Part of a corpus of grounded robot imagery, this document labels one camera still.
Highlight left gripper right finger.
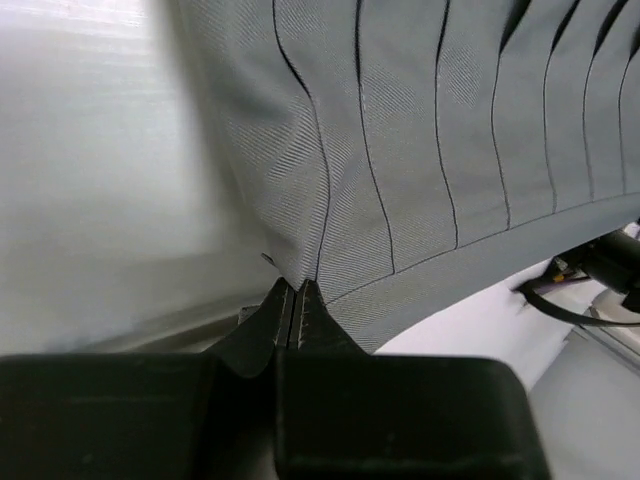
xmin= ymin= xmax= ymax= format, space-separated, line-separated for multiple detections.
xmin=277 ymin=281 xmax=551 ymax=479

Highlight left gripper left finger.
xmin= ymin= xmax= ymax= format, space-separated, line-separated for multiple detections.
xmin=1 ymin=280 xmax=293 ymax=479

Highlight grey pleated skirt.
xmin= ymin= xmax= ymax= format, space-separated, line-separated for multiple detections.
xmin=181 ymin=1 xmax=639 ymax=351

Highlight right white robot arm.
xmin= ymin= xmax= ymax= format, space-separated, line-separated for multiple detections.
xmin=581 ymin=229 xmax=639 ymax=299

